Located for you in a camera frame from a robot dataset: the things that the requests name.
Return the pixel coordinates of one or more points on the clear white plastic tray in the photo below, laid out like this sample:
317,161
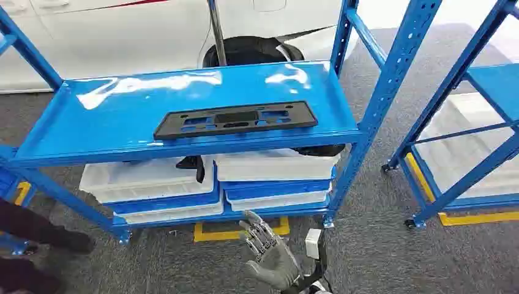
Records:
462,150

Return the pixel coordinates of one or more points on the black car wheel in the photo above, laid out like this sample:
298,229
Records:
251,50

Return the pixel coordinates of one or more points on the steel pole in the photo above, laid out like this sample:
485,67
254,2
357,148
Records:
217,32

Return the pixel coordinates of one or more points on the white car body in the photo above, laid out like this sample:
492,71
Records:
121,40

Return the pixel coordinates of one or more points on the blue metal shelf rack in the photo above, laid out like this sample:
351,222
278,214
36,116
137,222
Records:
498,81
121,117

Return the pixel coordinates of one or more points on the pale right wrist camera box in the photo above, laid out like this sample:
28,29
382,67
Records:
313,243

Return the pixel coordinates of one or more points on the small black plastic part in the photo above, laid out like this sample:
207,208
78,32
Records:
196,164

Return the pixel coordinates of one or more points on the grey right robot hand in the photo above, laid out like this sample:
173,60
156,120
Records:
275,263

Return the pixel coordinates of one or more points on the black plastic plate bracket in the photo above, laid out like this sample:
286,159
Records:
170,128

